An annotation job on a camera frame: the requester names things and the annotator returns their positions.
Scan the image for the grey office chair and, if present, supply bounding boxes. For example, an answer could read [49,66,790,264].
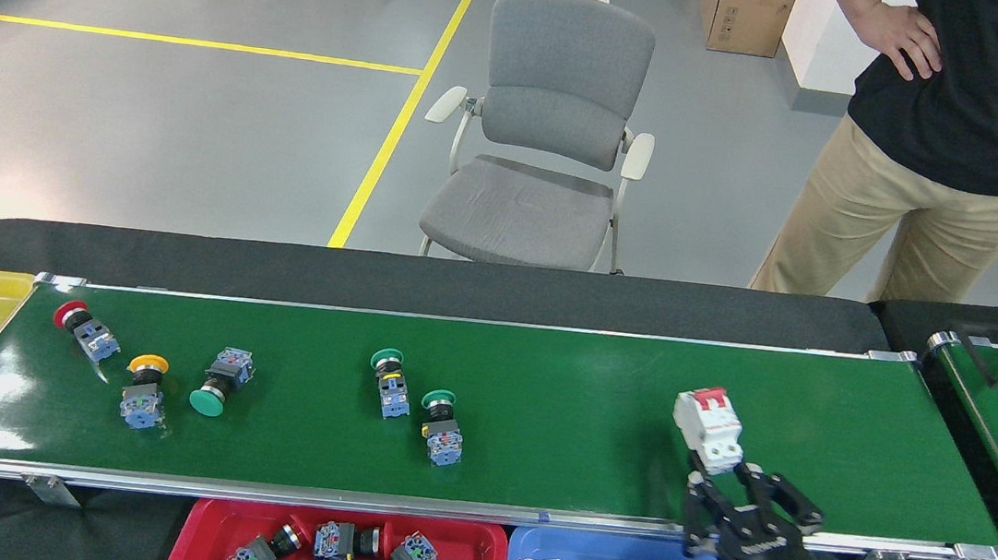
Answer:
[410,0,671,280]

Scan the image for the person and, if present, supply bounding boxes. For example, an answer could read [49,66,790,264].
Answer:
[746,0,998,317]

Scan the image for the brown cardboard box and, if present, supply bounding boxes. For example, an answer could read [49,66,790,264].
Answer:
[695,0,800,62]

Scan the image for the long green conveyor belt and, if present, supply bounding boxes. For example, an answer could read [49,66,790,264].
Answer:
[0,257,998,560]

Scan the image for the person's right hand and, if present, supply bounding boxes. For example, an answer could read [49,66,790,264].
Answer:
[854,0,949,84]

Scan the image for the red plastic tray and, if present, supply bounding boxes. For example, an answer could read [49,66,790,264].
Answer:
[186,492,513,560]

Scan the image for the green mushroom push button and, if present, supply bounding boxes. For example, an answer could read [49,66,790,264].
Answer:
[364,346,418,423]
[415,387,469,470]
[187,343,259,423]

